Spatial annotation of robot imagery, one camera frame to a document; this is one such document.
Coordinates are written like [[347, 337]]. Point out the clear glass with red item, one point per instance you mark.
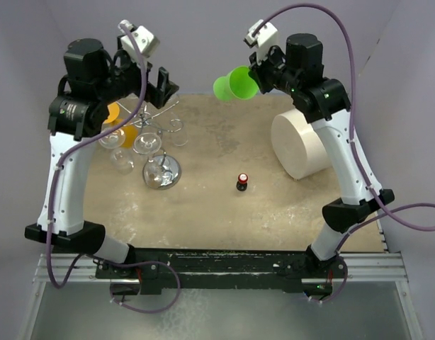
[[120, 157]]

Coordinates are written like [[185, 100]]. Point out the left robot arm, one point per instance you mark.
[[93, 80]]

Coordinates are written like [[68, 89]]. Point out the small red capped bottle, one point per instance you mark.
[[241, 184]]

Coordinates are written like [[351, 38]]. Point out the white cylindrical container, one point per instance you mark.
[[297, 146]]

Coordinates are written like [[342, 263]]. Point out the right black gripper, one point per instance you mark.
[[257, 70]]

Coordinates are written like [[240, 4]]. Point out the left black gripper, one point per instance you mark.
[[158, 95]]

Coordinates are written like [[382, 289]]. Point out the green plastic wine glass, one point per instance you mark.
[[237, 84]]

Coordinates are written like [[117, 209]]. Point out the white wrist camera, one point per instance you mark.
[[266, 37], [136, 38]]

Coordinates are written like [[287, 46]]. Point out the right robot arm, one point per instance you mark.
[[326, 107]]

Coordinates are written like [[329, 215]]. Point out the clear wine glass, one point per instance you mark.
[[148, 144], [175, 125]]

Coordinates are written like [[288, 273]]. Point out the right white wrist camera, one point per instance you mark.
[[266, 37]]

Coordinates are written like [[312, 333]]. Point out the clear wine glass front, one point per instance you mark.
[[148, 144]]

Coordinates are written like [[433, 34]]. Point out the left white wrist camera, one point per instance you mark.
[[136, 38]]

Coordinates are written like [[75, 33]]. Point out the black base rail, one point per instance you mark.
[[209, 269]]

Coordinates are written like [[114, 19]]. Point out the silver wire glass rack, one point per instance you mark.
[[151, 119]]

